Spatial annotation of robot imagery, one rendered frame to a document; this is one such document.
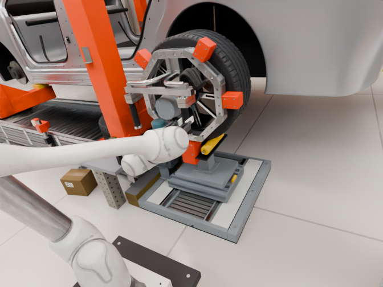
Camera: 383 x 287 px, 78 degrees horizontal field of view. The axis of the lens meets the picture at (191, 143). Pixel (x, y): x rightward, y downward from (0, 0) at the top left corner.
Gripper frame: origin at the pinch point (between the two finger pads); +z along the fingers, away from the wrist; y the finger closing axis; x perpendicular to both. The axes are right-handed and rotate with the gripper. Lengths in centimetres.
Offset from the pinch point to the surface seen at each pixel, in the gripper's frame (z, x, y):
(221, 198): 23, -70, 3
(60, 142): 19, -51, -170
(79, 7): 11, 56, -65
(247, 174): 60, -75, 9
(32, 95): 51, -18, -255
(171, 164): 29, -55, -41
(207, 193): 23, -70, -8
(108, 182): -6, -56, -74
